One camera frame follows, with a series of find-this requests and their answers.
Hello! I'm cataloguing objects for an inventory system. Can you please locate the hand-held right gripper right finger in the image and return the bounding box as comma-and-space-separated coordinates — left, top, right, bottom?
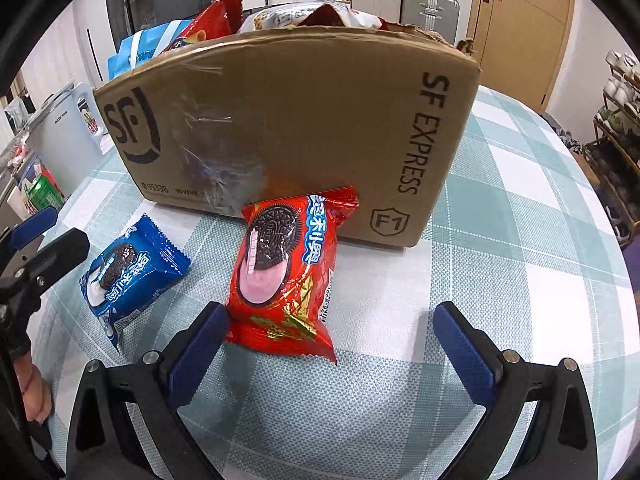
432, 301, 598, 480

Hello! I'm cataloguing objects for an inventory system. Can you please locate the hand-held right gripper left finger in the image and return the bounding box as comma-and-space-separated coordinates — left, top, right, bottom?
65, 301, 232, 480

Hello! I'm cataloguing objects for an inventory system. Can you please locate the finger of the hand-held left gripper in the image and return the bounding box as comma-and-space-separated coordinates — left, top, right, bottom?
0, 228, 91, 323
0, 206, 59, 262

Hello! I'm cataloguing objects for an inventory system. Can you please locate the blue cookie packet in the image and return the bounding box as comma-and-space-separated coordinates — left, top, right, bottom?
80, 214, 192, 354

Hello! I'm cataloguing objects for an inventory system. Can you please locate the red cookie packet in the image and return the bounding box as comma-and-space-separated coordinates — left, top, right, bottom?
223, 185, 361, 366

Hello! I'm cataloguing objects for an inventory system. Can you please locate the brown cardboard box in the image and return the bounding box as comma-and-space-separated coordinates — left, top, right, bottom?
92, 25, 482, 249

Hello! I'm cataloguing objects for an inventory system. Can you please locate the red snack packet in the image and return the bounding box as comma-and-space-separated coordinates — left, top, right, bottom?
172, 0, 244, 47

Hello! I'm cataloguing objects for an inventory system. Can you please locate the person's left hand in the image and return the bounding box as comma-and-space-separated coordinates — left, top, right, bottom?
12, 354, 54, 423

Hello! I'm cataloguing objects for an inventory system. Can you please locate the green box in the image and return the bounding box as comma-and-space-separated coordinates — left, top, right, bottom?
25, 165, 67, 214

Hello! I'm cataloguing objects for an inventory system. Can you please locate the checked tablecloth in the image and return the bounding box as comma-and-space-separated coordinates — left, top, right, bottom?
30, 82, 637, 480

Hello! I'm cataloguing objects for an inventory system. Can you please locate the white appliance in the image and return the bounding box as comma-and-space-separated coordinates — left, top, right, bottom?
27, 80, 114, 197

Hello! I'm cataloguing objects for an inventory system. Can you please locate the purple floor mat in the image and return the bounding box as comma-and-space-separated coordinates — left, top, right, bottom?
621, 247, 640, 313

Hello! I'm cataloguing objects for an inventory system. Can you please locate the blue white bag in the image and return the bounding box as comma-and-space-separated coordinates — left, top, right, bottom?
107, 19, 196, 82

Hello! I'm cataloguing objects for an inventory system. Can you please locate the shoe rack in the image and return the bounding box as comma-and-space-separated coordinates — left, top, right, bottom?
582, 50, 640, 247

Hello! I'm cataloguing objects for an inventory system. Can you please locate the wooden door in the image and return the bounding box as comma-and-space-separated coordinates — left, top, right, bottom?
467, 0, 577, 112

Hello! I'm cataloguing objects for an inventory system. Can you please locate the silver suitcase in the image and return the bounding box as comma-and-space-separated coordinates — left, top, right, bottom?
401, 0, 461, 47

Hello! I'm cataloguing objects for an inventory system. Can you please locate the beige suitcase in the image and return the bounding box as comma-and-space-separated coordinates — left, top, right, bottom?
350, 0, 407, 24

